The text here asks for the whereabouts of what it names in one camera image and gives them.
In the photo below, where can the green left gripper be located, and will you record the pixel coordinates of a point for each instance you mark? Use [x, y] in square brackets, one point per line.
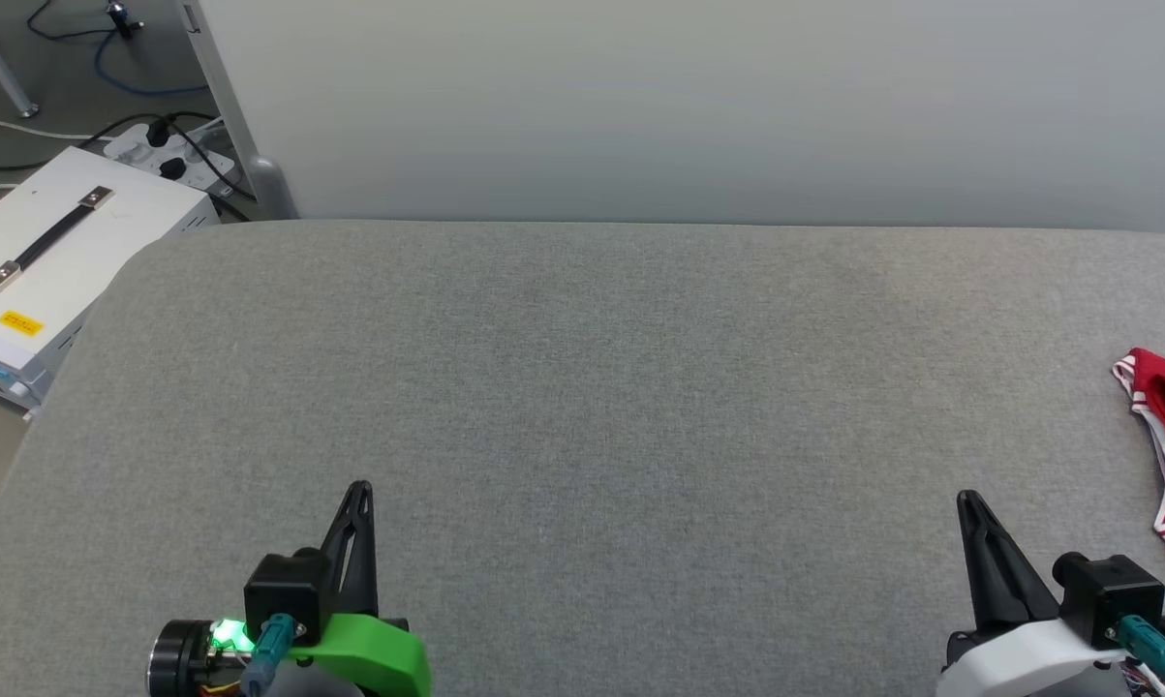
[379, 653]

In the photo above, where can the white power strip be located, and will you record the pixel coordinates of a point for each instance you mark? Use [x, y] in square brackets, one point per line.
[204, 169]

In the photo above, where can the grey metal post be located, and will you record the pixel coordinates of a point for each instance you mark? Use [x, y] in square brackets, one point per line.
[267, 189]

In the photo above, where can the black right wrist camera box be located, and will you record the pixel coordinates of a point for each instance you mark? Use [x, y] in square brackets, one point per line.
[1110, 590]

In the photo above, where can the grey metal table leg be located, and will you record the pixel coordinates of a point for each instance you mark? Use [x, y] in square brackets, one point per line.
[20, 102]

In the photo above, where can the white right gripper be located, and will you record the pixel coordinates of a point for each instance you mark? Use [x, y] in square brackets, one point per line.
[1018, 663]

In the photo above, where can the black power plug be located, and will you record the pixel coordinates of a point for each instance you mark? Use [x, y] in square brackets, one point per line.
[160, 132]
[172, 168]

